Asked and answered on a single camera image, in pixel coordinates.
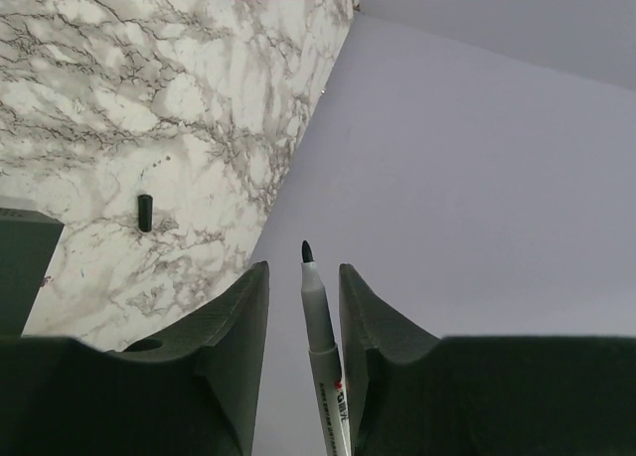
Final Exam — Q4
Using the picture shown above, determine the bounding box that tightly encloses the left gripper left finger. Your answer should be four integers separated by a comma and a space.
1, 262, 269, 455

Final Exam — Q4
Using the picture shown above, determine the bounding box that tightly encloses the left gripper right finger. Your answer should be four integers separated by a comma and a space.
339, 264, 635, 455

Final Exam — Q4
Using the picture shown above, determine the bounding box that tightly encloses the white whiteboard marker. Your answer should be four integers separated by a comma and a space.
300, 240, 352, 456

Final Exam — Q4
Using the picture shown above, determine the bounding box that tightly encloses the black marker cap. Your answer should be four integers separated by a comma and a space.
137, 194, 153, 232

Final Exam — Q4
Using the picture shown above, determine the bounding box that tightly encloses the right black foam pad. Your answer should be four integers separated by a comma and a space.
0, 208, 64, 337

